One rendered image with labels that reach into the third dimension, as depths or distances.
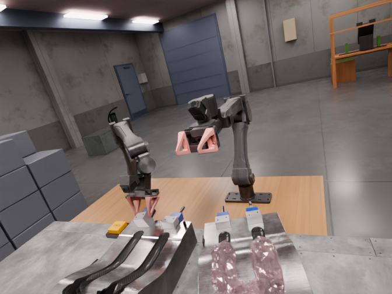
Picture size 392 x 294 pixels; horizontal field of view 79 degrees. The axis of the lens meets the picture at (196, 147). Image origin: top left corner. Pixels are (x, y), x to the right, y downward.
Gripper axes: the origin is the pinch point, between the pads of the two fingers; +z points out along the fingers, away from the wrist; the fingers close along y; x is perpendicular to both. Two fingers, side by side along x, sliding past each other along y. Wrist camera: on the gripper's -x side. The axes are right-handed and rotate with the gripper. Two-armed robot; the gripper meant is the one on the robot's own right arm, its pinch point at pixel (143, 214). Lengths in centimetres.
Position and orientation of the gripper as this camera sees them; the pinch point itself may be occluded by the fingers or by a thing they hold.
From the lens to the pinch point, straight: 94.6
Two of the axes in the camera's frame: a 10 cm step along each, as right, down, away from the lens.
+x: 4.2, 1.3, 9.0
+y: 9.1, -0.9, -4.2
